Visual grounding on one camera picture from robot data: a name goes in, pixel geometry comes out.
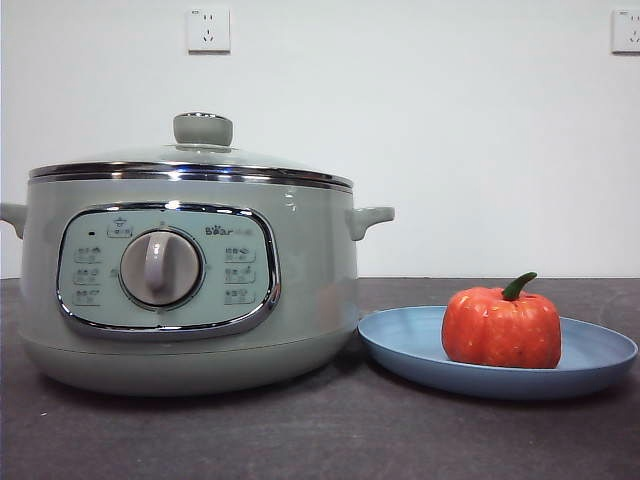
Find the pale green electric steamer pot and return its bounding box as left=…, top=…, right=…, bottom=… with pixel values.
left=0, top=174, right=396, bottom=399

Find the white wall socket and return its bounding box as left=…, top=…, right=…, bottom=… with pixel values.
left=188, top=6, right=232, bottom=54
left=611, top=8, right=640, bottom=55

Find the blue round plate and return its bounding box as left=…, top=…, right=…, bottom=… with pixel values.
left=357, top=305, right=640, bottom=401

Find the glass lid with green knob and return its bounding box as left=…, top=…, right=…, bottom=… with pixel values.
left=28, top=112, right=354, bottom=189

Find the orange pumpkin with green stem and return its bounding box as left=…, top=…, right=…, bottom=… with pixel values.
left=441, top=272, right=563, bottom=370

